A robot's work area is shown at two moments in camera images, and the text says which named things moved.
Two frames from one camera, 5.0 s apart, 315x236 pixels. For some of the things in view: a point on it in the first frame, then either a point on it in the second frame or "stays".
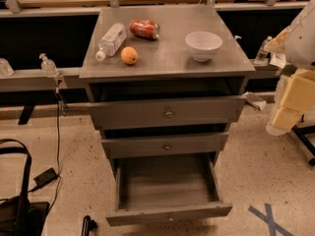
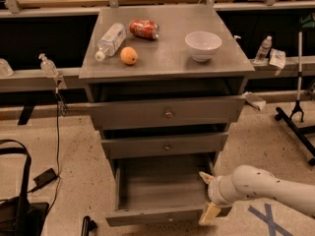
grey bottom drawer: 170,189 stays
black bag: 19,215 stays
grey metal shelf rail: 39,81 stays
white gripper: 302,39 to 214,191
